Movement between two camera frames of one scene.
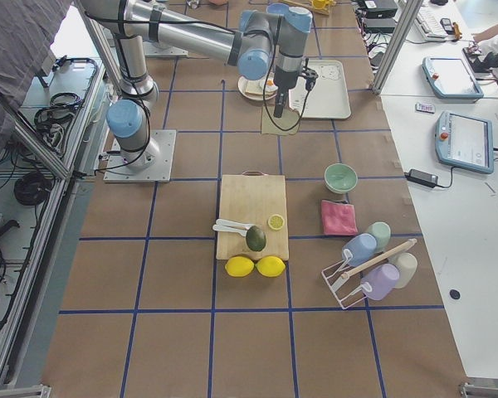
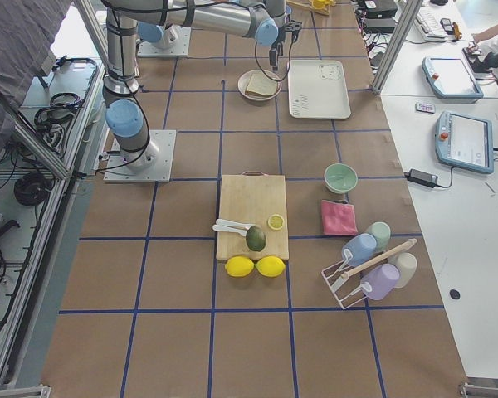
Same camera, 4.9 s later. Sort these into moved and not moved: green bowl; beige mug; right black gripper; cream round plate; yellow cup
Moved: right black gripper
Not moved: cream round plate; yellow cup; green bowl; beige mug
